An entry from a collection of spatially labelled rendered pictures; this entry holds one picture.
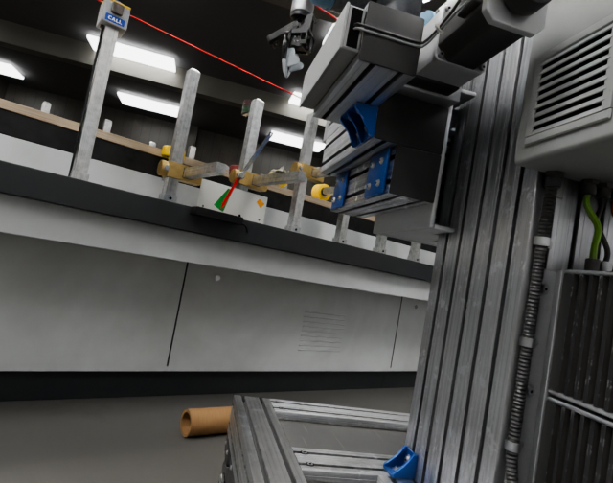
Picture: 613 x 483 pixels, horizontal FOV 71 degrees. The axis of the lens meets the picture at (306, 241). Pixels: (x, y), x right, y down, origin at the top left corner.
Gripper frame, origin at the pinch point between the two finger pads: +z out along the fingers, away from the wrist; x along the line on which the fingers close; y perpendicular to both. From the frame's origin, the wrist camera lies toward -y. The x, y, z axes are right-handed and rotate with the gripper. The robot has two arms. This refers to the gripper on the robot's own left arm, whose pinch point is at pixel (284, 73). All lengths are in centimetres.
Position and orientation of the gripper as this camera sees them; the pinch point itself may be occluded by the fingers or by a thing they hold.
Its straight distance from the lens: 155.5
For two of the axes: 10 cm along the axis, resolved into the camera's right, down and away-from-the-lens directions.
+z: -1.8, 9.8, -0.7
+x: 3.4, 1.2, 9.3
